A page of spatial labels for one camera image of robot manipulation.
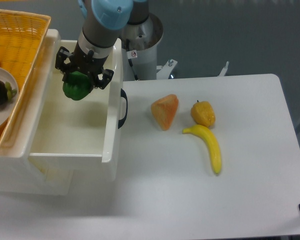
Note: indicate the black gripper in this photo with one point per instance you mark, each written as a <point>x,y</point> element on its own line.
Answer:
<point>89,62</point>

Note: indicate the green bell pepper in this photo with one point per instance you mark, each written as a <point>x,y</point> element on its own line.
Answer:
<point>76,86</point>

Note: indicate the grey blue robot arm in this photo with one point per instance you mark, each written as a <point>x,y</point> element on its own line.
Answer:
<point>105,20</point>

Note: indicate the open upper white drawer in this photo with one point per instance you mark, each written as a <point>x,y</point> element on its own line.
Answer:
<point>82,135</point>

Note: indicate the yellow bell pepper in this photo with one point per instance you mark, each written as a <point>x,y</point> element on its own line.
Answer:
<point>203,113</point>

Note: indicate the yellow woven basket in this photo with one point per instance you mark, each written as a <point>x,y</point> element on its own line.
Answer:
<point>21,39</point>

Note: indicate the dark purple mangosteen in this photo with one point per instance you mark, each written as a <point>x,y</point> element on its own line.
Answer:
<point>6,92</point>

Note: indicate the orange bread wedge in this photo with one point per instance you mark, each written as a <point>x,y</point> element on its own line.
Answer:
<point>164,110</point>

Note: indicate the white plate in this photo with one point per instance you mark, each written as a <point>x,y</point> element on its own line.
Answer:
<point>7,109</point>

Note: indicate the yellow banana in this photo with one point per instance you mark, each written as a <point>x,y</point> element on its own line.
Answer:
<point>212,145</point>

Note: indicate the black drawer handle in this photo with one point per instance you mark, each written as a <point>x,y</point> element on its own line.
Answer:
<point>124,109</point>

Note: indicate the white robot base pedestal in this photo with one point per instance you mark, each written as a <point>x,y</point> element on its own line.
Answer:
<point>139,51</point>

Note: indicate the white metal bracket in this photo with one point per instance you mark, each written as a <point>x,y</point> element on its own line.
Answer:
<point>224,70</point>

